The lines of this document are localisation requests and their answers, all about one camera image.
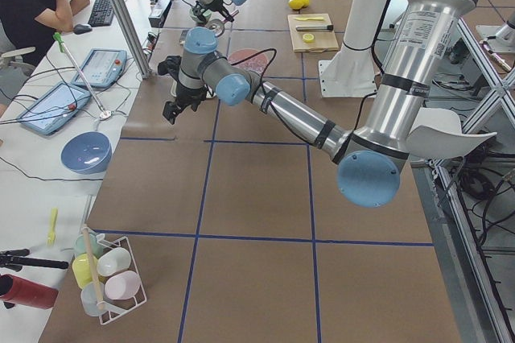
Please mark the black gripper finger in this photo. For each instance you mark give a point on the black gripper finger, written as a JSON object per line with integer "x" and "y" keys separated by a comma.
{"x": 227, "y": 16}
{"x": 171, "y": 111}
{"x": 233, "y": 13}
{"x": 194, "y": 106}

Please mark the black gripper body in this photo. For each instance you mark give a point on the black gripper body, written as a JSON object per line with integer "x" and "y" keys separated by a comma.
{"x": 214, "y": 5}
{"x": 188, "y": 96}

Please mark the metal ice scoop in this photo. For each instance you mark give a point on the metal ice scoop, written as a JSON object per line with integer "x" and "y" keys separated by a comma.
{"x": 217, "y": 26}

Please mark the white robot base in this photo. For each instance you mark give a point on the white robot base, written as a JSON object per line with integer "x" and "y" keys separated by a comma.
{"x": 350, "y": 73}

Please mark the pile of clear ice cubes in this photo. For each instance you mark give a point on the pile of clear ice cubes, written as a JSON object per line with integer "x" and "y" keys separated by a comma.
{"x": 256, "y": 64}

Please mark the green cup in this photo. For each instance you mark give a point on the green cup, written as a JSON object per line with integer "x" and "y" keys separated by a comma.
{"x": 80, "y": 246}

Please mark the white cup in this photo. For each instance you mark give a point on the white cup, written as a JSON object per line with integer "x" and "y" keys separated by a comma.
{"x": 114, "y": 261}

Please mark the pink cup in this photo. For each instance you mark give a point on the pink cup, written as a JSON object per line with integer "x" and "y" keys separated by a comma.
{"x": 123, "y": 286}

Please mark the yellow cup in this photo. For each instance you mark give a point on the yellow cup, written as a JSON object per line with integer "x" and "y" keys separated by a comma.
{"x": 81, "y": 270}

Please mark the clear cup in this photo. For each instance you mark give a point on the clear cup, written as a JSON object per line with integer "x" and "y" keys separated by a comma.
{"x": 88, "y": 299}

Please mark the green bowl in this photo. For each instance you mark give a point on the green bowl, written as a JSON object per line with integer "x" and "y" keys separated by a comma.
{"x": 199, "y": 14}

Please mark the pink bowl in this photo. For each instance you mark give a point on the pink bowl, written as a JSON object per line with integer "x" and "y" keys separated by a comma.
{"x": 243, "y": 54}

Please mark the whole yellow lemon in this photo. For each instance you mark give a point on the whole yellow lemon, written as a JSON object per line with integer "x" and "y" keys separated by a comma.
{"x": 296, "y": 4}

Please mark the yellow plastic knife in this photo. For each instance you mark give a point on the yellow plastic knife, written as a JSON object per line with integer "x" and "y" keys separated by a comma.
{"x": 306, "y": 19}

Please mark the far teach pendant tablet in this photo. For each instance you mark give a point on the far teach pendant tablet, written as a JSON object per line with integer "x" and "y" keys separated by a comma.
{"x": 102, "y": 67}

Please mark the teach pendant tablet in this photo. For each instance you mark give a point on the teach pendant tablet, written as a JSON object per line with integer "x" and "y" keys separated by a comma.
{"x": 54, "y": 109}
{"x": 102, "y": 67}

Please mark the lemon half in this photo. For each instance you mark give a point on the lemon half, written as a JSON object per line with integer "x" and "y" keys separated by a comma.
{"x": 308, "y": 38}

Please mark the wooden cutting board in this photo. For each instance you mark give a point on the wooden cutting board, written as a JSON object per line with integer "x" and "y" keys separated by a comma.
{"x": 324, "y": 41}

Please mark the blue bowl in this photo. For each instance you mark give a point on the blue bowl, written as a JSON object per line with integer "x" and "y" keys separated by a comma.
{"x": 88, "y": 153}

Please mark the steel cylinder tool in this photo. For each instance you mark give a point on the steel cylinder tool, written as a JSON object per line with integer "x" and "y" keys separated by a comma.
{"x": 314, "y": 28}

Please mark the black keyboard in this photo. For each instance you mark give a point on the black keyboard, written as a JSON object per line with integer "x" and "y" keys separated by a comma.
{"x": 101, "y": 14}

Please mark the near teach pendant tablet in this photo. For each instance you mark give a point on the near teach pendant tablet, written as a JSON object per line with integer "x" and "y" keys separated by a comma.
{"x": 54, "y": 109}

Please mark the computer mouse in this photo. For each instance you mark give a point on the computer mouse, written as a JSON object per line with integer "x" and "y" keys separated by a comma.
{"x": 80, "y": 29}

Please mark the wooden rack rod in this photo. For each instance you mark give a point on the wooden rack rod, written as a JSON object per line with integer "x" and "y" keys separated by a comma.
{"x": 93, "y": 269}

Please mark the seated person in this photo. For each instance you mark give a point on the seated person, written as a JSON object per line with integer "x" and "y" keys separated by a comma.
{"x": 32, "y": 23}

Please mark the yellow plastic fork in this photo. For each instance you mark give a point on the yellow plastic fork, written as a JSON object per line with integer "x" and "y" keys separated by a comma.
{"x": 51, "y": 234}

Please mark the red bottle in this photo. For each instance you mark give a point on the red bottle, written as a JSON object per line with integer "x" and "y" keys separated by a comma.
{"x": 17, "y": 290}

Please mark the aluminium frame post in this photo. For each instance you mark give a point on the aluminium frame post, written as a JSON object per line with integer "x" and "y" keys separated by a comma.
{"x": 129, "y": 32}

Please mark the white wire cup rack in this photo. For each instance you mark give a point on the white wire cup rack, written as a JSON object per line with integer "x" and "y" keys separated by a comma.
{"x": 116, "y": 309}

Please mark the black handled tool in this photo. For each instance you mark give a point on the black handled tool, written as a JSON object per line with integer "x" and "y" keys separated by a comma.
{"x": 16, "y": 260}

